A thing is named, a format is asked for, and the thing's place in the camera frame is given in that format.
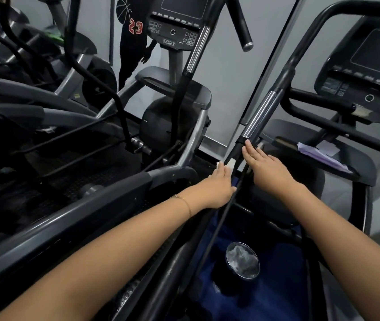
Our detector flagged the black chrome elliptical handle bar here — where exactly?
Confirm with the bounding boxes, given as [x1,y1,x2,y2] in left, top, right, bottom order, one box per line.
[225,0,380,171]
[169,0,254,149]

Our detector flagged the white wipe cloth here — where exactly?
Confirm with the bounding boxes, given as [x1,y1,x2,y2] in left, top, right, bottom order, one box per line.
[217,158,241,173]

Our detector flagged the thin gold bracelet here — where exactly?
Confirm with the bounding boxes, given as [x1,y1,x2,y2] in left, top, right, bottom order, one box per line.
[171,194,192,218]

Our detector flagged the person's left hand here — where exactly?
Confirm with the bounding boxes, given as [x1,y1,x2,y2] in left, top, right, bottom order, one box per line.
[190,162,237,210]

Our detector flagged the black bucket with shiny rim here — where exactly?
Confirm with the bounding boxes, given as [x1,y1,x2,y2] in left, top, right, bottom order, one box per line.
[211,242,261,298]

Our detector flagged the person's left forearm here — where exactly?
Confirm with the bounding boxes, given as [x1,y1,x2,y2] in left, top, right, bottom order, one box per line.
[0,188,208,321]

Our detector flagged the pale purple cloth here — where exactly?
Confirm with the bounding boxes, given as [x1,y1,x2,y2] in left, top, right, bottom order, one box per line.
[296,140,354,175]

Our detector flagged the black elliptical console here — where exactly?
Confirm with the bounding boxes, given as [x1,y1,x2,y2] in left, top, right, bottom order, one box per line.
[147,0,211,49]
[314,16,380,125]

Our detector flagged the person's right hand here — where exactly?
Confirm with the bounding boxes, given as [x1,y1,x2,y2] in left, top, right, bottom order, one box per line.
[242,140,298,198]

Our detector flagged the grey black elliptical machine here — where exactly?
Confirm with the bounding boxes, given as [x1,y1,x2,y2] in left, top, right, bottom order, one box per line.
[0,0,118,109]
[0,72,210,321]
[96,0,254,184]
[190,0,380,321]

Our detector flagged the person's right forearm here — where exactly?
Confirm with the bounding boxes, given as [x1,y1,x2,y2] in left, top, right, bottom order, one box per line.
[274,181,380,321]

